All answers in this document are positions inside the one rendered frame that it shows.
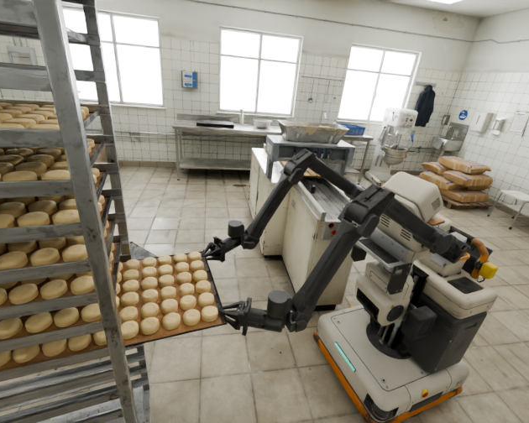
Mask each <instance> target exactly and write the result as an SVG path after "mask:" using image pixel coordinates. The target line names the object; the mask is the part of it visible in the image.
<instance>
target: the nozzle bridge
mask: <svg viewBox="0 0 529 423"><path fill-rule="evenodd" d="M297 147H298V149H297ZM304 147H305V149H307V150H309V151H310V152H311V149H312V153H315V151H318V148H319V151H318V153H317V157H318V158H319V159H320V158H321V153H322V151H323V154H324V152H325V148H326V152H325V154H324V156H323V158H322V159H321V161H323V162H324V163H329V164H336V169H335V170H336V171H337V172H338V173H339V174H340V175H342V176H343V175H344V171H345V167H346V165H352V163H353V158H354V152H355V148H356V147H354V146H353V145H351V144H348V143H346V142H344V141H342V140H340V141H339V143H338V144H320V143H306V142H291V141H286V140H285V139H284V138H283V137H282V136H277V135H267V138H266V147H265V152H266V153H267V161H266V171H265V174H266V176H267V178H270V179H272V173H273V164H274V162H278V161H289V159H291V158H292V157H293V153H294V150H295V151H296V150H297V153H296V154H298V153H299V152H301V151H302V150H303V149H304ZM332 149H333V152H332ZM328 152H330V155H331V153H332V155H331V156H330V158H329V159H327V154H328Z"/></svg>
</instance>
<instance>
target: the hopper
mask: <svg viewBox="0 0 529 423"><path fill-rule="evenodd" d="M278 122H279V125H280V131H281V133H282V137H283V138H284V139H285V140H286V141H291V142H306V143H320V144H338V143H339V141H340V140H341V139H342V138H343V136H344V135H345V134H346V133H347V131H348V130H349V129H348V128H345V127H342V126H340V125H337V124H331V123H309V122H297V121H285V120H278ZM302 125H306V126H307V127H306V126H302ZM318 126H324V127H325V126H329V127H330V128H320V127H318Z"/></svg>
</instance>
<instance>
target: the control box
mask: <svg viewBox="0 0 529 423"><path fill-rule="evenodd" d="M340 222H341V221H339V220H325V221H324V223H323V227H322V235H321V239H322V240H332V239H333V237H334V235H332V231H337V230H338V228H339V225H340ZM331 223H332V224H333V227H329V224H331Z"/></svg>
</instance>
